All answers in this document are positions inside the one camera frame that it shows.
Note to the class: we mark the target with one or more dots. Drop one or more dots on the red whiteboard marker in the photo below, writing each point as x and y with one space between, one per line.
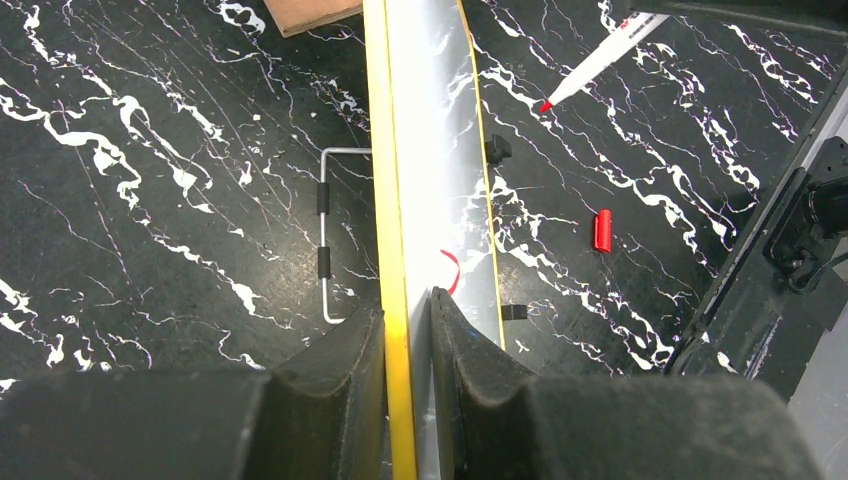
619 42

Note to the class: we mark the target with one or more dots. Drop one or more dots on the yellow-framed whiteboard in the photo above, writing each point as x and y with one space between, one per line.
432 203

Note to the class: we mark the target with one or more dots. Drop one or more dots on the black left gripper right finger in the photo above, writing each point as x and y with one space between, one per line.
496 419

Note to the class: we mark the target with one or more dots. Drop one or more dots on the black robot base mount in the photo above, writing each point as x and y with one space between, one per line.
779 292

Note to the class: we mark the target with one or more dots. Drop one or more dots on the red marker cap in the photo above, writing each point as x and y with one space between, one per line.
602 233

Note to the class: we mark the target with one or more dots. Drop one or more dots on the wooden board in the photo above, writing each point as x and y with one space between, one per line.
293 17

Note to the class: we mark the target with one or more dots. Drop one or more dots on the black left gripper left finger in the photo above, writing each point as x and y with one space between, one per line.
319 415

